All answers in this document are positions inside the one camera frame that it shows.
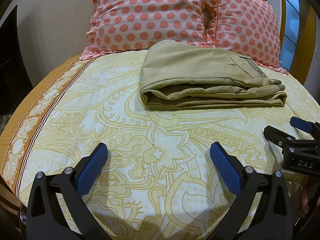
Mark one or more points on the yellow patterned bed sheet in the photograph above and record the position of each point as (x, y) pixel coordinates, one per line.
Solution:
(159, 181)

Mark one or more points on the left polka dot pillow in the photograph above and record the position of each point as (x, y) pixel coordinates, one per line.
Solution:
(123, 25)

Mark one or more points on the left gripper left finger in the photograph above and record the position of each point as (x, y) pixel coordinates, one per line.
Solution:
(45, 219)

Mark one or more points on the dark bedside cabinet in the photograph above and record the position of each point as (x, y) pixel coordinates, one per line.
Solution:
(15, 83)

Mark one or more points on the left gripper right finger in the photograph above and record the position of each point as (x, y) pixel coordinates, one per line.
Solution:
(273, 217)

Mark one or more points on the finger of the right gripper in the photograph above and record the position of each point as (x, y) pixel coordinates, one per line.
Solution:
(307, 126)
(285, 140)

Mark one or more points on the khaki pants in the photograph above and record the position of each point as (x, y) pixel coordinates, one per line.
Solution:
(177, 76)

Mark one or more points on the person's right hand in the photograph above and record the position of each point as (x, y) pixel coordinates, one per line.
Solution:
(308, 189)

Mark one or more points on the blue glass window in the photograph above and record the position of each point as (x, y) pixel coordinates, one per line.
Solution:
(291, 31)

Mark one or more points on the right polka dot pillow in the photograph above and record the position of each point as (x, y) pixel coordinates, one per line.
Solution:
(247, 27)

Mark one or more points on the polka dot pillow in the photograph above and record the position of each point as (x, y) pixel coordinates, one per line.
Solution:
(123, 25)
(247, 27)

